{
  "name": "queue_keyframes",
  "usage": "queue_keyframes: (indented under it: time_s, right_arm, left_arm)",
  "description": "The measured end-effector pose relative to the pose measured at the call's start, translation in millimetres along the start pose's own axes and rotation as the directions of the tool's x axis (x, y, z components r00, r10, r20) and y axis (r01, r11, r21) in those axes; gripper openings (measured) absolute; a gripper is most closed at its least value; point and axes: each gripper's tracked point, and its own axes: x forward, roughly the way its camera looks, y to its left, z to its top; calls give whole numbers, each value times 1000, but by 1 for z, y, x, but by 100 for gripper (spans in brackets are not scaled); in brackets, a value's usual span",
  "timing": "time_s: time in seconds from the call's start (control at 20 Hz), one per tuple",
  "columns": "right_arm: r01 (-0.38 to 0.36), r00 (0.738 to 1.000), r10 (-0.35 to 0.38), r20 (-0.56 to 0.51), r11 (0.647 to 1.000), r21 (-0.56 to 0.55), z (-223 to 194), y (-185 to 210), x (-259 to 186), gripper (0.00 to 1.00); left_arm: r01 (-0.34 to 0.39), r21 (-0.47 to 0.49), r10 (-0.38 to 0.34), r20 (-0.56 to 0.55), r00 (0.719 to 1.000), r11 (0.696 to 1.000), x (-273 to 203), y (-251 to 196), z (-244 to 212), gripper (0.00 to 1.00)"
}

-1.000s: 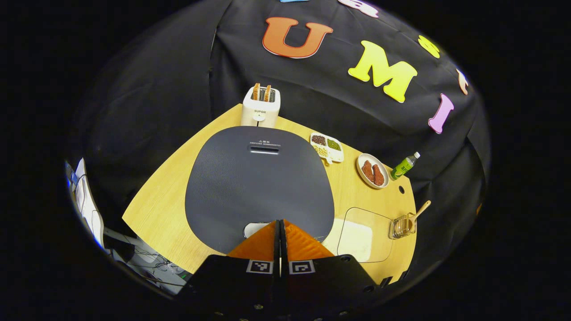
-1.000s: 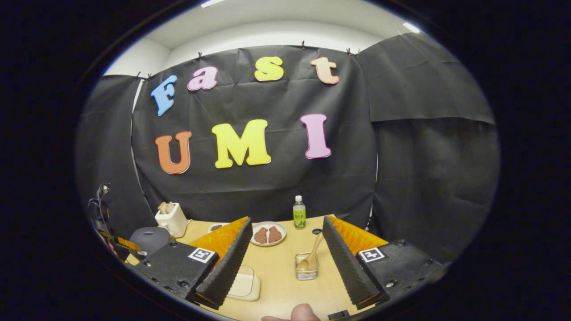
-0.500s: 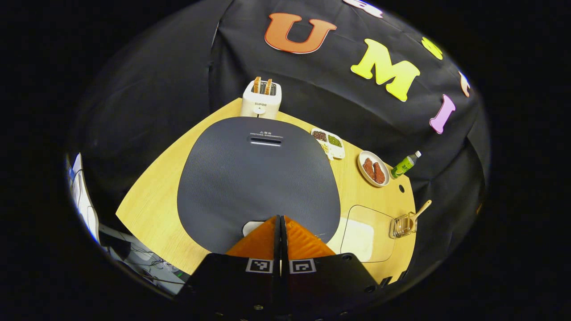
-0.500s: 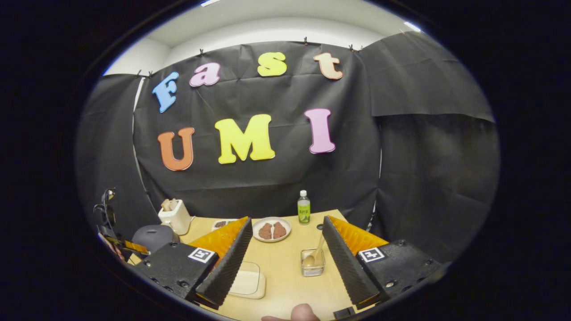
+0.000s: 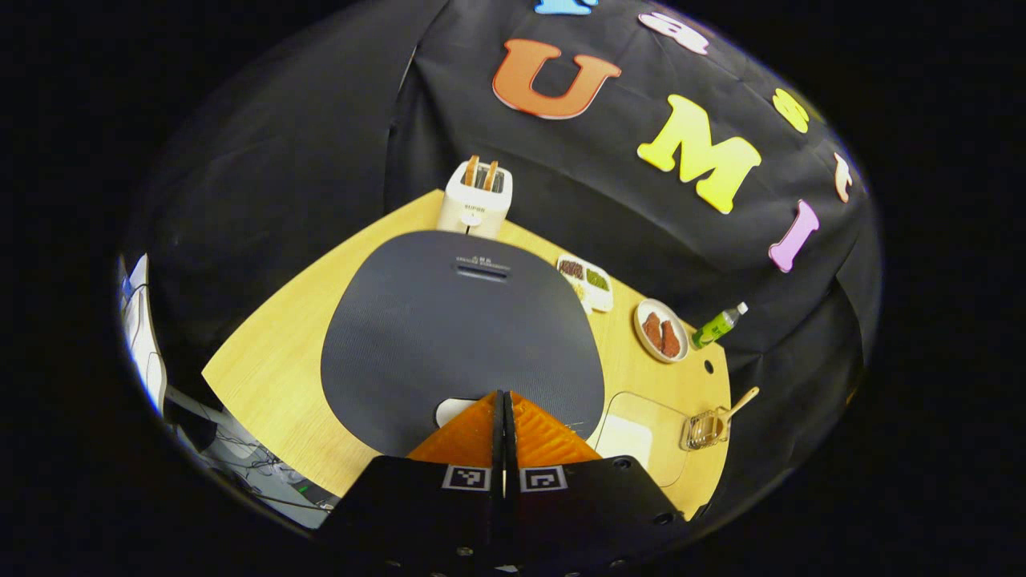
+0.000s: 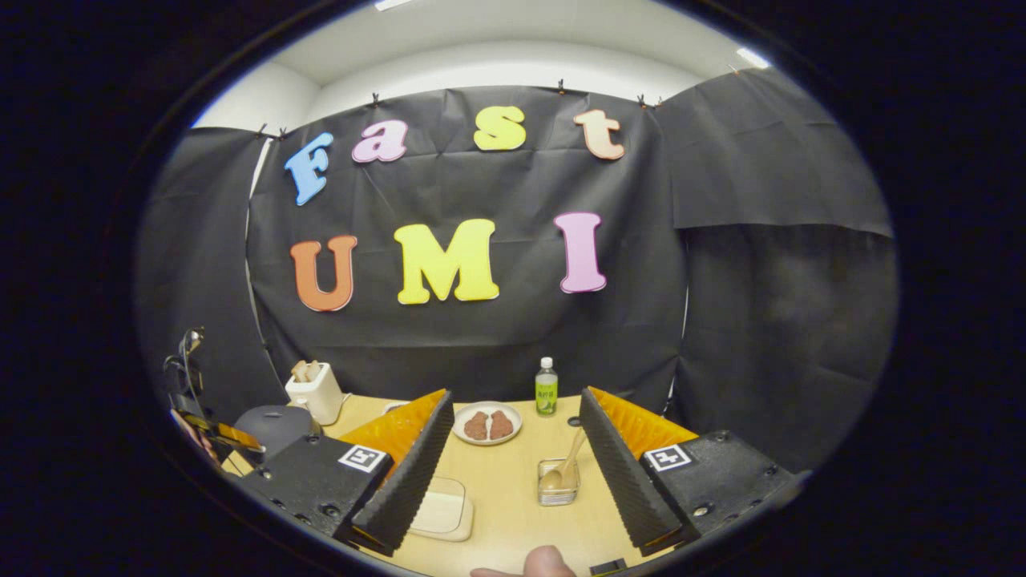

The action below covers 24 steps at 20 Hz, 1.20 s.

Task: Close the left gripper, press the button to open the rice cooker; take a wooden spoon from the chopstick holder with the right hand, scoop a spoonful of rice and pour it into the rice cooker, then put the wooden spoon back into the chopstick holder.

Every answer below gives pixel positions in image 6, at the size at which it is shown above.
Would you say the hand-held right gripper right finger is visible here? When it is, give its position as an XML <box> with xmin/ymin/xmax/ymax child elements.
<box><xmin>579</xmin><ymin>386</ymin><xmax>802</xmax><ymax>558</ymax></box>

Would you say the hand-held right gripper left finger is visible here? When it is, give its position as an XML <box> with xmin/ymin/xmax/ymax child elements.
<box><xmin>239</xmin><ymin>389</ymin><xmax>455</xmax><ymax>558</ymax></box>

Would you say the grey and silver rice cooker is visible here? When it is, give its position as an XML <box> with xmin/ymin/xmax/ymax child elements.
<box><xmin>232</xmin><ymin>405</ymin><xmax>324</xmax><ymax>462</ymax></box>

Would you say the wooden spoon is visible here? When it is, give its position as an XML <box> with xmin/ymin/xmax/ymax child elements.
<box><xmin>542</xmin><ymin>427</ymin><xmax>588</xmax><ymax>491</ymax></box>

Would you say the clear glass dish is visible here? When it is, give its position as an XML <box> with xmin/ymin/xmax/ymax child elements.
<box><xmin>409</xmin><ymin>477</ymin><xmax>474</xmax><ymax>543</ymax></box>

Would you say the white toaster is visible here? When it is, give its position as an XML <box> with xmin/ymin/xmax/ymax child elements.
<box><xmin>285</xmin><ymin>362</ymin><xmax>345</xmax><ymax>426</ymax></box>

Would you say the round white plate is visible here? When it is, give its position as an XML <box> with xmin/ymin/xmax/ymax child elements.
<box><xmin>453</xmin><ymin>401</ymin><xmax>523</xmax><ymax>446</ymax></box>

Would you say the green label drink bottle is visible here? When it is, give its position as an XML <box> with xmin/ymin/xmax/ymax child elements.
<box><xmin>535</xmin><ymin>357</ymin><xmax>559</xmax><ymax>417</ymax></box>

